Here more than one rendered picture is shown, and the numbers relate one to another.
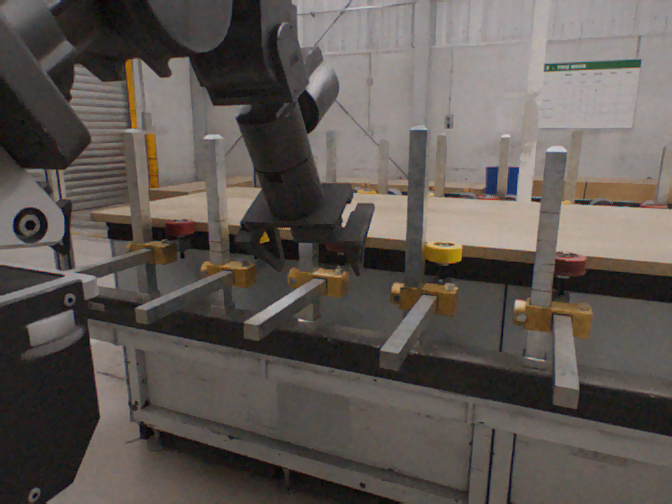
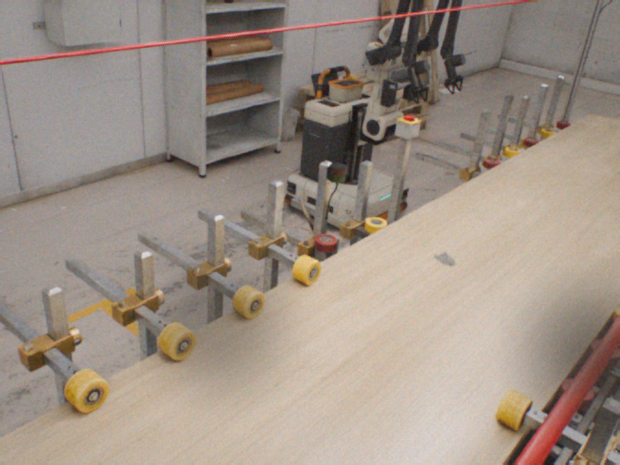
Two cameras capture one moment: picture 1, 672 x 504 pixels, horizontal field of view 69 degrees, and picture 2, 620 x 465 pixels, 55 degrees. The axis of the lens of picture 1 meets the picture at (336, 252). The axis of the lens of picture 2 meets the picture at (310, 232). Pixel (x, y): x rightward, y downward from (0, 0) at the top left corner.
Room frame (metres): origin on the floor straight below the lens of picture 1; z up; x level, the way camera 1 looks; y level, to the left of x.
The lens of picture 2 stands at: (0.86, -3.41, 1.92)
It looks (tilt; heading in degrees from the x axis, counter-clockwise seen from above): 28 degrees down; 105
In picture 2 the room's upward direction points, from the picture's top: 5 degrees clockwise
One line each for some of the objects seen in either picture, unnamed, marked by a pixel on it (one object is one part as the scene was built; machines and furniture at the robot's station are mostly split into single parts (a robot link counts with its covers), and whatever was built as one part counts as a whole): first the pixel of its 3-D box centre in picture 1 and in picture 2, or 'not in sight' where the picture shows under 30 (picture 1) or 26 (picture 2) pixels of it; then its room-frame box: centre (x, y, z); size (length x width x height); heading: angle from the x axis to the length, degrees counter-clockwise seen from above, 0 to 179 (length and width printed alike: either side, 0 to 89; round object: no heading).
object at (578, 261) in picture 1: (562, 279); (490, 170); (0.97, -0.47, 0.85); 0.08 x 0.08 x 0.11
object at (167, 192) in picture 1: (216, 187); not in sight; (8.18, 2.00, 0.23); 2.41 x 0.77 x 0.17; 159
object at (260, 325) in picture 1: (306, 295); (494, 145); (0.99, 0.06, 0.81); 0.43 x 0.03 x 0.04; 157
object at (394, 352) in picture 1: (421, 314); (474, 156); (0.89, -0.17, 0.81); 0.43 x 0.03 x 0.04; 157
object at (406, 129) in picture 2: not in sight; (407, 128); (0.60, -1.08, 1.18); 0.07 x 0.07 x 0.08; 67
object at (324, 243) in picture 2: not in sight; (325, 252); (0.45, -1.61, 0.85); 0.08 x 0.08 x 0.11
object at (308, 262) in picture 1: (308, 254); (516, 137); (1.09, 0.06, 0.88); 0.04 x 0.04 x 0.48; 67
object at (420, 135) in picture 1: (415, 243); (498, 138); (0.99, -0.17, 0.93); 0.04 x 0.04 x 0.48; 67
